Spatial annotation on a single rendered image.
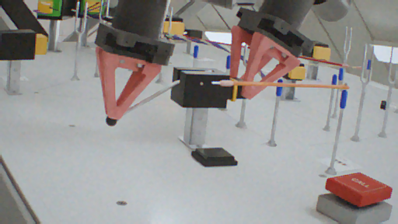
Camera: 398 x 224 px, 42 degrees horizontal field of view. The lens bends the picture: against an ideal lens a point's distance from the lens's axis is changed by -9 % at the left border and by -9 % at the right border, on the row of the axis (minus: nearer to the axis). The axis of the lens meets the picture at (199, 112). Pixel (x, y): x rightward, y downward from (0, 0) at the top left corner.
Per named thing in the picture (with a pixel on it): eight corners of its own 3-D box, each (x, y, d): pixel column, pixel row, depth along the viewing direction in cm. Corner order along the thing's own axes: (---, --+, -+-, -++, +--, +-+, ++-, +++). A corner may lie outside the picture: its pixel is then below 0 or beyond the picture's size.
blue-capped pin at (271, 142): (263, 143, 72) (272, 77, 70) (273, 143, 73) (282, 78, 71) (269, 147, 71) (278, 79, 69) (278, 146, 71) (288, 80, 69)
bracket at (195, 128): (177, 138, 70) (181, 99, 69) (195, 138, 71) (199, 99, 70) (191, 150, 66) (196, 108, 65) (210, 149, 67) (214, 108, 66)
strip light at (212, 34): (258, 36, 577) (263, 32, 578) (203, 32, 689) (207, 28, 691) (267, 49, 584) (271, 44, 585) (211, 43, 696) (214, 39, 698)
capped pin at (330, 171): (322, 172, 63) (337, 81, 60) (328, 169, 64) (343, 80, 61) (332, 176, 62) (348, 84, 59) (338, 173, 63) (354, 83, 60)
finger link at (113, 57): (129, 112, 69) (149, 38, 67) (147, 129, 63) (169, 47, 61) (78, 103, 66) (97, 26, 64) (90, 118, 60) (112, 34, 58)
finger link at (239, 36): (244, 96, 74) (277, 35, 74) (270, 112, 68) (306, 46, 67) (204, 74, 71) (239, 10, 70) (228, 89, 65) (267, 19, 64)
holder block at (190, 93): (169, 99, 68) (172, 66, 67) (211, 99, 70) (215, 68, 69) (182, 108, 64) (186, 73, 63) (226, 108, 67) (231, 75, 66)
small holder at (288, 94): (285, 92, 108) (290, 55, 107) (302, 103, 100) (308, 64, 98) (263, 90, 107) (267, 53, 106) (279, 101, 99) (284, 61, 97)
